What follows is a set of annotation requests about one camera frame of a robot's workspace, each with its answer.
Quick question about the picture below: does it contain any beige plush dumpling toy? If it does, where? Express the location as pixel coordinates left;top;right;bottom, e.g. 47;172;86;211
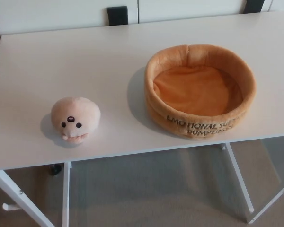
50;96;102;146

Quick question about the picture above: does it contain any orange round plush basket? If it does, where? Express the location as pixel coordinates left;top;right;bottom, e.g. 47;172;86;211
143;44;257;141

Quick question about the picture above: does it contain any small black floor object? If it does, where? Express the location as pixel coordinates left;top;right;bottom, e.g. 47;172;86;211
49;164;62;176

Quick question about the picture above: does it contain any white cabinet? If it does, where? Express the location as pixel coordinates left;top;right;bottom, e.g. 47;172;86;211
0;0;284;35

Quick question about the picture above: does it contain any white peg on table leg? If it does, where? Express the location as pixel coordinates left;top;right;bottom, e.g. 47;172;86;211
2;202;21;211

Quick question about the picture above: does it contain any white metal table leg frame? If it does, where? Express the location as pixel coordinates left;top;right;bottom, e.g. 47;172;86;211
0;161;73;227
221;141;284;224

